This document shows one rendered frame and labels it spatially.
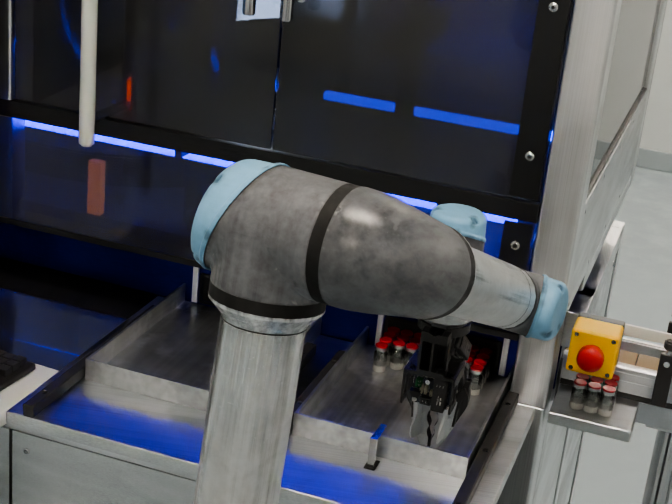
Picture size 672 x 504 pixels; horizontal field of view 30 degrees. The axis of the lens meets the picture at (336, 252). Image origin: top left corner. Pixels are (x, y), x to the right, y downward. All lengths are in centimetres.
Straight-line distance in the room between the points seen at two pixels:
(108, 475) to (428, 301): 130
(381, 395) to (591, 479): 172
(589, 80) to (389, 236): 76
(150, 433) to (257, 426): 61
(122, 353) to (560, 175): 74
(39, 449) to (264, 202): 134
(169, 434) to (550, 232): 63
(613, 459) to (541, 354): 180
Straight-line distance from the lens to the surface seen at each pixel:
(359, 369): 204
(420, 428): 177
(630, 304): 484
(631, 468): 372
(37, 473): 245
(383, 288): 113
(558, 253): 190
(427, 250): 114
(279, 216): 114
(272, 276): 116
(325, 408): 191
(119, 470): 235
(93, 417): 186
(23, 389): 209
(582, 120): 184
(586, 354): 191
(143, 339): 209
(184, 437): 182
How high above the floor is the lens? 180
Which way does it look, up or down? 21 degrees down
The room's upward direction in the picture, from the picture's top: 6 degrees clockwise
